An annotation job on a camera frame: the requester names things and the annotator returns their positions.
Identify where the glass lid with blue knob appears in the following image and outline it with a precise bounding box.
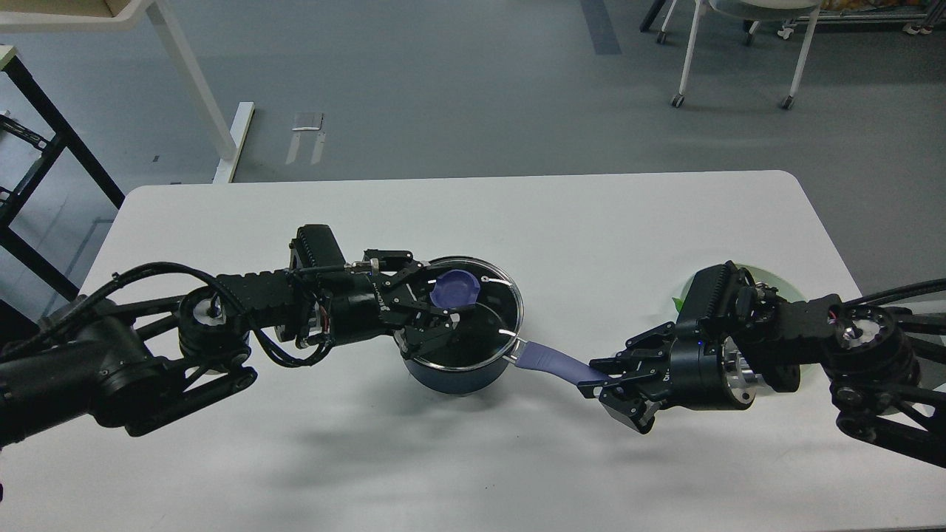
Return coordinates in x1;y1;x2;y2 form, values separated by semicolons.
383;256;523;374

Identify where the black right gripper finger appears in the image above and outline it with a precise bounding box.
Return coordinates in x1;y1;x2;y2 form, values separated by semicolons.
589;322;676;378
577;378;667;434

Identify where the white desk frame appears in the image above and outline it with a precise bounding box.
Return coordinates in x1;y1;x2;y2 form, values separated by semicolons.
1;1;256;184

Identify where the pale green plate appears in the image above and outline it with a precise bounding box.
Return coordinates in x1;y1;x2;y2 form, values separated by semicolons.
675;262;837;393

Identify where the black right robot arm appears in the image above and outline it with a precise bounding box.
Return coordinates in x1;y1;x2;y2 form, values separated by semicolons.
576;262;945;467

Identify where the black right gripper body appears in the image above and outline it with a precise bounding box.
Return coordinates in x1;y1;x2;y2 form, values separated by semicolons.
664;334;757;411

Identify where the blue saucepan with handle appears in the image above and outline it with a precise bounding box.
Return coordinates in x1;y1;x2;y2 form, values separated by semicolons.
404;326;609;396

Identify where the black metal rack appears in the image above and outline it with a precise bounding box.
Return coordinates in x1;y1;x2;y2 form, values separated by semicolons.
1;45;126;301

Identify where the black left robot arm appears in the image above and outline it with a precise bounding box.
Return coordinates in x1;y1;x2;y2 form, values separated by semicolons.
2;225;480;446

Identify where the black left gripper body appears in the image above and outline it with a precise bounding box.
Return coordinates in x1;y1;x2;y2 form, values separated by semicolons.
319;259;391;347

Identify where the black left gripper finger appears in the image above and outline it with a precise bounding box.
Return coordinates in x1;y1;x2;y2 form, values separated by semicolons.
384;305;475;361
362;249;447;311

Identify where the metal cart with casters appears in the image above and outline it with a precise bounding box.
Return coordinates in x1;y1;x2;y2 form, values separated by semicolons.
817;1;944;35

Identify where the white chair on casters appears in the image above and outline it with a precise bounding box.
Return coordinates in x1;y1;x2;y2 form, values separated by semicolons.
640;0;823;110

